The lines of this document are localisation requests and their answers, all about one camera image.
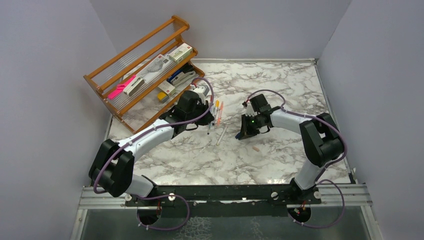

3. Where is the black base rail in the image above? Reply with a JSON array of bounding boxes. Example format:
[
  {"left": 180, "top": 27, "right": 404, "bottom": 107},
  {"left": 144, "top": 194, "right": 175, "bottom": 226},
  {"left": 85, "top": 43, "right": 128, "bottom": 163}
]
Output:
[{"left": 125, "top": 184, "right": 322, "bottom": 219}]

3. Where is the white blue tip marker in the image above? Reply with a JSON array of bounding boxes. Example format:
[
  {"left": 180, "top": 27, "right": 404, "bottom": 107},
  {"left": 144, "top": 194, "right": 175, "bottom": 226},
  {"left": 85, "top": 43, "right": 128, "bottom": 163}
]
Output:
[{"left": 207, "top": 122, "right": 213, "bottom": 135}]

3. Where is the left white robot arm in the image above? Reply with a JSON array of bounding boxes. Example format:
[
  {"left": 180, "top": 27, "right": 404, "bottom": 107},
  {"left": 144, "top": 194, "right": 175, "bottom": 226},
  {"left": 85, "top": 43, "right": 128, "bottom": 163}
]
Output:
[{"left": 88, "top": 85, "right": 214, "bottom": 206}]

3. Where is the clear white pen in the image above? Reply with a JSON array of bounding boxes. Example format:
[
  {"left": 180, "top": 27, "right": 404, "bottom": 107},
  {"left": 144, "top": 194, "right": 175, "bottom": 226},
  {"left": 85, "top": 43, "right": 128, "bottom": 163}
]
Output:
[{"left": 216, "top": 126, "right": 228, "bottom": 146}]

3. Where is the blue grey stapler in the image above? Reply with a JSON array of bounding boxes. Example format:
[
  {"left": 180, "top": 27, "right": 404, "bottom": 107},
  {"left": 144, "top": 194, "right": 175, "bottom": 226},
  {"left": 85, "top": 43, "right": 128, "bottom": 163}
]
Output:
[{"left": 166, "top": 64, "right": 195, "bottom": 86}]

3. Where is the yellow grey eraser block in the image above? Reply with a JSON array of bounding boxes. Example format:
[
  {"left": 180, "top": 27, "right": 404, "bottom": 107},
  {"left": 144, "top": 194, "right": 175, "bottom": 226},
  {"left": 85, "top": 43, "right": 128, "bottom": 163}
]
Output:
[{"left": 157, "top": 92, "right": 169, "bottom": 103}]

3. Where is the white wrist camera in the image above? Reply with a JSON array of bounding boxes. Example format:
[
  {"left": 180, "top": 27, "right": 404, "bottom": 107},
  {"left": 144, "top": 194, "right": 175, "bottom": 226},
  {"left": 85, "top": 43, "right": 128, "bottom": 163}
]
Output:
[
  {"left": 242, "top": 100, "right": 257, "bottom": 117},
  {"left": 191, "top": 85, "right": 210, "bottom": 102}
]

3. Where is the pink highlighter marker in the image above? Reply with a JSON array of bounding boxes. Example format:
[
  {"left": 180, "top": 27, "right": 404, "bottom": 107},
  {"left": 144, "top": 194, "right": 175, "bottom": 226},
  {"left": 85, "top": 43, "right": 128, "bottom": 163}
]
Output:
[{"left": 107, "top": 74, "right": 136, "bottom": 100}]

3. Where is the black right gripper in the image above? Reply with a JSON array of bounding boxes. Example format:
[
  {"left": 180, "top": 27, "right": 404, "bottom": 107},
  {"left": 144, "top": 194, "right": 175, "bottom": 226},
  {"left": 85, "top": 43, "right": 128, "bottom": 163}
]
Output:
[{"left": 238, "top": 113, "right": 262, "bottom": 140}]

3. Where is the thin white black pen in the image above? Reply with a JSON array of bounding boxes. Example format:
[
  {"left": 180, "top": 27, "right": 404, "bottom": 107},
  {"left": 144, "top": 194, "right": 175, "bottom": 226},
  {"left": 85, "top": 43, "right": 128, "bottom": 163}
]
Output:
[{"left": 212, "top": 104, "right": 219, "bottom": 125}]

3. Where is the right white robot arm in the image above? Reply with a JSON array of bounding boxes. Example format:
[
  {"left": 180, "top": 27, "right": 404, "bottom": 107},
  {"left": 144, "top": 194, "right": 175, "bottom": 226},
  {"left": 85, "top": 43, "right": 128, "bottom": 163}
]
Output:
[{"left": 236, "top": 94, "right": 347, "bottom": 204}]

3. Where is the beige deli staples box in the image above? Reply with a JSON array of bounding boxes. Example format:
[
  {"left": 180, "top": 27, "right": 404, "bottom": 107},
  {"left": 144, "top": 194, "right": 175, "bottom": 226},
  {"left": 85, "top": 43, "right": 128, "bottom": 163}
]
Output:
[{"left": 157, "top": 80, "right": 176, "bottom": 97}]

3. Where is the long white printed box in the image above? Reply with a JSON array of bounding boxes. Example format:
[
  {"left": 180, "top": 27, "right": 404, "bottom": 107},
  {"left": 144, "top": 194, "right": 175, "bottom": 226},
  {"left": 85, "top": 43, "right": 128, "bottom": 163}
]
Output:
[{"left": 134, "top": 54, "right": 174, "bottom": 83}]

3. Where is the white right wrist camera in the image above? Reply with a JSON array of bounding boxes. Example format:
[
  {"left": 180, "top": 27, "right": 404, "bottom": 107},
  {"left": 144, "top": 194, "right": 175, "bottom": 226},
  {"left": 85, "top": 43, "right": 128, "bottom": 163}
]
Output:
[{"left": 242, "top": 100, "right": 257, "bottom": 117}]

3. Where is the green white deli box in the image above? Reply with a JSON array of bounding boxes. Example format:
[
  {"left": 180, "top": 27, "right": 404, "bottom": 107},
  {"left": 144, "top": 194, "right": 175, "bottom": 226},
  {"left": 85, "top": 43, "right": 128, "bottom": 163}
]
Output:
[{"left": 168, "top": 43, "right": 193, "bottom": 64}]

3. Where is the wooden shelf rack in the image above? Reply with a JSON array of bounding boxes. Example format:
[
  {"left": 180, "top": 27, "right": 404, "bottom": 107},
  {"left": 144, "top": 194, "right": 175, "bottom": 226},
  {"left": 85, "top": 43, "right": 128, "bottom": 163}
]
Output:
[{"left": 84, "top": 15, "right": 205, "bottom": 134}]

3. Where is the orange pen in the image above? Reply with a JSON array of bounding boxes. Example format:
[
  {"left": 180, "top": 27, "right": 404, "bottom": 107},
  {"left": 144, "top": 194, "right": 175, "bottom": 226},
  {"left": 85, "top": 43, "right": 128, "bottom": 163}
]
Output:
[{"left": 216, "top": 102, "right": 224, "bottom": 127}]

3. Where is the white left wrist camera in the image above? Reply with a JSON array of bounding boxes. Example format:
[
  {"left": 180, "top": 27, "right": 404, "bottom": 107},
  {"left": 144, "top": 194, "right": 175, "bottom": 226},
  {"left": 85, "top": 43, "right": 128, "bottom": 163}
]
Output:
[{"left": 191, "top": 85, "right": 210, "bottom": 102}]

